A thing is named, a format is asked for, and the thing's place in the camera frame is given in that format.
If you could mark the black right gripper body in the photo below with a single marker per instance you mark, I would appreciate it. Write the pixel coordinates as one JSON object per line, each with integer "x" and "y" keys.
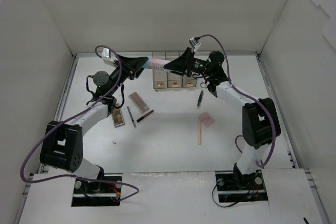
{"x": 188, "y": 60}

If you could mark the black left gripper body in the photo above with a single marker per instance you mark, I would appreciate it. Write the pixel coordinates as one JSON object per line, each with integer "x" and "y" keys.
{"x": 126, "y": 65}

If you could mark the pink-brown eyeshadow palette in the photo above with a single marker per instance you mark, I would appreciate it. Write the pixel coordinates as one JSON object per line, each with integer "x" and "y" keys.
{"x": 138, "y": 102}

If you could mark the brown eyeshadow palette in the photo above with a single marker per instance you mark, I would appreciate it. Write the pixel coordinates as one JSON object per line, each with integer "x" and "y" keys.
{"x": 117, "y": 117}

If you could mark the pink square compact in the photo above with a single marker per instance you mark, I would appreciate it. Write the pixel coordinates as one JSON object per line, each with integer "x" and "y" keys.
{"x": 206, "y": 119}

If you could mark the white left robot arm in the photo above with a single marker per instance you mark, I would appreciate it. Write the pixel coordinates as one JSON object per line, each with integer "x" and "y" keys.
{"x": 63, "y": 144}

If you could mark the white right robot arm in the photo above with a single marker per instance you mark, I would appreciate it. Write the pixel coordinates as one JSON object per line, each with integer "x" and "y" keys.
{"x": 260, "y": 124}

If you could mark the clear three-slot organizer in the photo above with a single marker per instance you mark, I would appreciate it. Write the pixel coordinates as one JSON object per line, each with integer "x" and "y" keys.
{"x": 166, "y": 80}

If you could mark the black concealer stick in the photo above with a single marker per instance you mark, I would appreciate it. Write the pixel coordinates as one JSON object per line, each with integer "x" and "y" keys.
{"x": 199, "y": 101}

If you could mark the red black lip gloss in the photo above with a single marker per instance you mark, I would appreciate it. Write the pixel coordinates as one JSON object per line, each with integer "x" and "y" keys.
{"x": 144, "y": 116}

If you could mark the grey checkered eyeliner pencil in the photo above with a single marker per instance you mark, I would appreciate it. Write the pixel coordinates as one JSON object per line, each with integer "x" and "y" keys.
{"x": 131, "y": 117}

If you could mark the pink slim tube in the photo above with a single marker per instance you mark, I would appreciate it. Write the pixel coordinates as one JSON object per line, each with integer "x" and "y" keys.
{"x": 199, "y": 139}

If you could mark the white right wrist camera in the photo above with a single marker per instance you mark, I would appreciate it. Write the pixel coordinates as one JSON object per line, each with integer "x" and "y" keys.
{"x": 195, "y": 43}

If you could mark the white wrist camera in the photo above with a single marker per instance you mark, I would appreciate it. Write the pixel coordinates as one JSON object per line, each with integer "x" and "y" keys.
{"x": 195, "y": 43}
{"x": 106, "y": 54}

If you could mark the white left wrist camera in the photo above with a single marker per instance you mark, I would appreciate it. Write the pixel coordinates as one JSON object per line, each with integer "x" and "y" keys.
{"x": 106, "y": 54}

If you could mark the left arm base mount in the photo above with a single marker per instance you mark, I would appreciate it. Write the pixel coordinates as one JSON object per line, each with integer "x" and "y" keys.
{"x": 96, "y": 194}

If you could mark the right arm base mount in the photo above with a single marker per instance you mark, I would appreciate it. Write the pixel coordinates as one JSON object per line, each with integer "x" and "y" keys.
{"x": 228, "y": 191}

